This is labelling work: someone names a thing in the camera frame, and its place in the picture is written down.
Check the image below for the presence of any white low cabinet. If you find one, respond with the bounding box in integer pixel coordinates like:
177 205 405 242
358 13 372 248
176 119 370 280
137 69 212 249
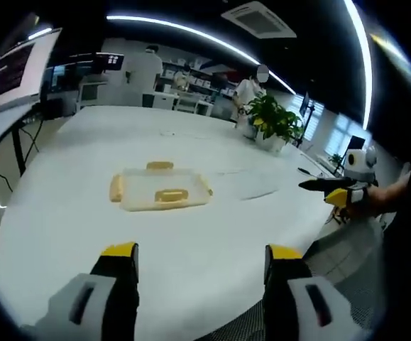
78 80 109 108

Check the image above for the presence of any long ceiling light strip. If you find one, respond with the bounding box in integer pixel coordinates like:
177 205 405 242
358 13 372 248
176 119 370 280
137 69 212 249
105 13 297 95
342 0 376 129

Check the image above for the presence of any person's dark clothing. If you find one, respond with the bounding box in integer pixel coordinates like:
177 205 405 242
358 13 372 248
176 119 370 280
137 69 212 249
378 134 411 341

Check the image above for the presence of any large computer monitor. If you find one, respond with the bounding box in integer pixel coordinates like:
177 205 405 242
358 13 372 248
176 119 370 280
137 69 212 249
0 27 63 115

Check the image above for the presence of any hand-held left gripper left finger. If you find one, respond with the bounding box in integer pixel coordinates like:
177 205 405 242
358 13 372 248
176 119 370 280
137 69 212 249
19 241 141 341

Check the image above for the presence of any potted green plant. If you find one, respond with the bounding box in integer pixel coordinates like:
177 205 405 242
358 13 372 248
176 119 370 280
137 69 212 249
246 93 306 153

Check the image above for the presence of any white bag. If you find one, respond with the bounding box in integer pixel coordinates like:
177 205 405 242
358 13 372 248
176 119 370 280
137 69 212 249
236 112 259 140

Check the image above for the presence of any black monitor on stand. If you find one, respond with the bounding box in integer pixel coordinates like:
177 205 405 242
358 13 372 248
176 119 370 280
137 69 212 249
295 91 315 148

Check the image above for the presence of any clear lid with yellow buckles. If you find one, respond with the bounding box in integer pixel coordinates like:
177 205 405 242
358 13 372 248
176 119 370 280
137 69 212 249
108 161 214 213

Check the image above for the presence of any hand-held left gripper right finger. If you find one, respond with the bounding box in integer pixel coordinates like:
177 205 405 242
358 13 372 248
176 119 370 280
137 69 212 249
263 244 366 341

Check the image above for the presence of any ceiling air conditioner vent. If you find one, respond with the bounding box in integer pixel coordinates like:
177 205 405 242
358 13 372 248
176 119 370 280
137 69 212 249
220 1 297 38

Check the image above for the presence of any background storage shelf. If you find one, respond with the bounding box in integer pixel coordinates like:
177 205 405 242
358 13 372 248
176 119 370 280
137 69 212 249
160 58 236 94

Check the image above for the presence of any small wall screen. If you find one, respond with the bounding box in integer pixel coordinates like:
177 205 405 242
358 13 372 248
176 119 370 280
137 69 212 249
94 53 125 72

